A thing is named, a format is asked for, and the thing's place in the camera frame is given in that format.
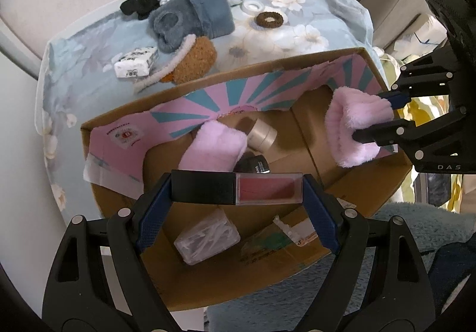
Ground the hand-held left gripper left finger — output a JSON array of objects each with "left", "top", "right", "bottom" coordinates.
[{"left": 42, "top": 173, "right": 209, "bottom": 332}]

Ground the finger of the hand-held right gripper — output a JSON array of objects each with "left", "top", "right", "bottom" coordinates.
[
  {"left": 375, "top": 44, "right": 456, "bottom": 110},
  {"left": 350, "top": 107, "right": 469, "bottom": 166}
]

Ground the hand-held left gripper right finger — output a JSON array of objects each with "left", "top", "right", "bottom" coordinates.
[{"left": 297, "top": 173, "right": 436, "bottom": 332}]

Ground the pink fuzzy sock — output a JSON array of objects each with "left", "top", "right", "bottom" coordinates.
[
  {"left": 324, "top": 88, "right": 397, "bottom": 168},
  {"left": 178, "top": 120, "right": 248, "bottom": 173}
]

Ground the red lip gloss tube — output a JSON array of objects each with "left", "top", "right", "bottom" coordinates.
[{"left": 170, "top": 169, "right": 306, "bottom": 206}]

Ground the cardboard box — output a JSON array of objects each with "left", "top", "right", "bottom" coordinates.
[{"left": 80, "top": 47, "right": 413, "bottom": 310}]

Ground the brown fuzzy sock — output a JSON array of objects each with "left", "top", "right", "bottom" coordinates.
[{"left": 134, "top": 35, "right": 218, "bottom": 95}]

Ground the blue-grey fuzzy sock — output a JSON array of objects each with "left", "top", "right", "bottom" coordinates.
[{"left": 149, "top": 0, "right": 236, "bottom": 54}]

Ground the black sock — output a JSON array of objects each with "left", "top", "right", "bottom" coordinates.
[{"left": 120, "top": 0, "right": 159, "bottom": 18}]

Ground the yellow floral sheet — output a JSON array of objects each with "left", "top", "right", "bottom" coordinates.
[{"left": 383, "top": 46, "right": 476, "bottom": 214}]

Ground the white printed pillow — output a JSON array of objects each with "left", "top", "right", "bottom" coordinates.
[{"left": 387, "top": 14, "right": 449, "bottom": 58}]

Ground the clear plastic floss pick box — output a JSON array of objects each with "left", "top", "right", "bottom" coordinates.
[{"left": 173, "top": 209, "right": 240, "bottom": 266}]

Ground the grey sofa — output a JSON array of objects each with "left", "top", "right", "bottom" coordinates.
[{"left": 351, "top": 0, "right": 447, "bottom": 54}]

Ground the small black bottle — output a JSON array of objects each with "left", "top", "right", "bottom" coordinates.
[{"left": 234, "top": 154, "right": 271, "bottom": 174}]

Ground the light blue fuzzy blanket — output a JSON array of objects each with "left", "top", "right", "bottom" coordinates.
[{"left": 206, "top": 202, "right": 476, "bottom": 332}]

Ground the dark navy cloth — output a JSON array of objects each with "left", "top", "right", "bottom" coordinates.
[{"left": 428, "top": 243, "right": 474, "bottom": 318}]

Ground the white patterned tissue packet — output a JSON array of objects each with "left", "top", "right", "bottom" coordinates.
[{"left": 113, "top": 47, "right": 160, "bottom": 79}]

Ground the brown hair scrunchie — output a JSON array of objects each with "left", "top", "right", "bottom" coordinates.
[{"left": 255, "top": 12, "right": 285, "bottom": 30}]

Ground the floral tablecloth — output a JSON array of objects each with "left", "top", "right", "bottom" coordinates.
[{"left": 35, "top": 0, "right": 387, "bottom": 269}]

